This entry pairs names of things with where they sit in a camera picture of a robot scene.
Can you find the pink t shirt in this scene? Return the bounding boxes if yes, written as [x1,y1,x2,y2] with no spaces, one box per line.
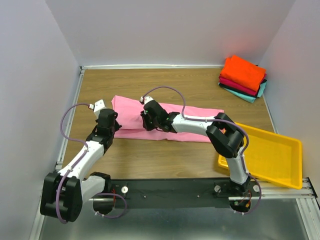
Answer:
[111,95,224,143]

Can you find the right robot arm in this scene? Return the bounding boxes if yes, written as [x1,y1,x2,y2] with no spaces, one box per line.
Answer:
[140,96,251,196]

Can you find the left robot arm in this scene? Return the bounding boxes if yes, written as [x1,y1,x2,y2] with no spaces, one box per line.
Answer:
[40,107,123,224]

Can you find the orange folded t shirt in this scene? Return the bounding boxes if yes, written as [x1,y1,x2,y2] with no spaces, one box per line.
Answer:
[220,55,267,92]

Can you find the teal folded t shirt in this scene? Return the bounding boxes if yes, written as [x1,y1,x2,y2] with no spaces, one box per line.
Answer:
[218,79,267,103]

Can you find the yellow plastic tray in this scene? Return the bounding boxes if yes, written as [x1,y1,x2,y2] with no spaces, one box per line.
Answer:
[217,121,303,190]

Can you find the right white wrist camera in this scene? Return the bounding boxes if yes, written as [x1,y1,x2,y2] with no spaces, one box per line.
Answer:
[139,95,154,105]

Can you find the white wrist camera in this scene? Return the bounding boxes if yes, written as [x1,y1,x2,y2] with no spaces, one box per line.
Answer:
[88,99,107,118]
[139,95,154,105]

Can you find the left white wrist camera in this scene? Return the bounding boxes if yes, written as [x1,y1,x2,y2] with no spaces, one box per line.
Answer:
[88,99,107,118]

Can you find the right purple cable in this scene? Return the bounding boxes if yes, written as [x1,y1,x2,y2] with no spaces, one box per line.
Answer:
[143,86,262,216]

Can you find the purple cable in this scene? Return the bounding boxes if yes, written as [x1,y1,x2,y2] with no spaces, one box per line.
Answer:
[143,86,262,216]
[56,103,128,224]

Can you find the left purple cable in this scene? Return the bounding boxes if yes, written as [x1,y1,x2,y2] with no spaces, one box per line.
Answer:
[56,103,128,224]

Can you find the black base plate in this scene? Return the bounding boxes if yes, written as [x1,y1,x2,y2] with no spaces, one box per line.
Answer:
[92,177,261,215]

